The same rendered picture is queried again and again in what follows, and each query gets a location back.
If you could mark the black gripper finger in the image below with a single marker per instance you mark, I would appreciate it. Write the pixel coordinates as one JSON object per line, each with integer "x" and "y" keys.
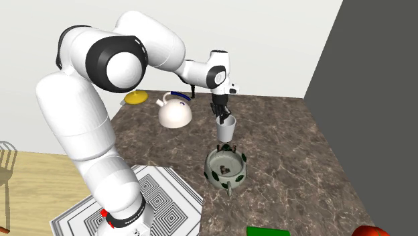
{"x": 214, "y": 109}
{"x": 224, "y": 118}

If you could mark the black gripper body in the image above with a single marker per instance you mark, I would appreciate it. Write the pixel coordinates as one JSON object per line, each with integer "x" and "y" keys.
{"x": 219, "y": 99}

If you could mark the white cup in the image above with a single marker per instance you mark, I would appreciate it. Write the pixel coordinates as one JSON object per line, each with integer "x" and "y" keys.
{"x": 226, "y": 131}

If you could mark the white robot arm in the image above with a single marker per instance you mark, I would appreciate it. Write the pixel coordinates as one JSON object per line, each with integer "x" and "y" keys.
{"x": 78, "y": 111}

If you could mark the black slim upright object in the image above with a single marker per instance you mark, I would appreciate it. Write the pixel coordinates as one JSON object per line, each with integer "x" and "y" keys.
{"x": 193, "y": 92}

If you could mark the green spotted white pot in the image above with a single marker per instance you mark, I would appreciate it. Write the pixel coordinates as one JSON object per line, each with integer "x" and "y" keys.
{"x": 225, "y": 163}

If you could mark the yellow round plate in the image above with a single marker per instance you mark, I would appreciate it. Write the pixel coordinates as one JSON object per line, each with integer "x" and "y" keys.
{"x": 135, "y": 97}

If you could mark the green box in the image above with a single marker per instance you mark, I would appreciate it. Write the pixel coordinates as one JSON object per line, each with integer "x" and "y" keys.
{"x": 267, "y": 232}

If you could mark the red round fruit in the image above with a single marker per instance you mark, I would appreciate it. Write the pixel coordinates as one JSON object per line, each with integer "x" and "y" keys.
{"x": 370, "y": 231}

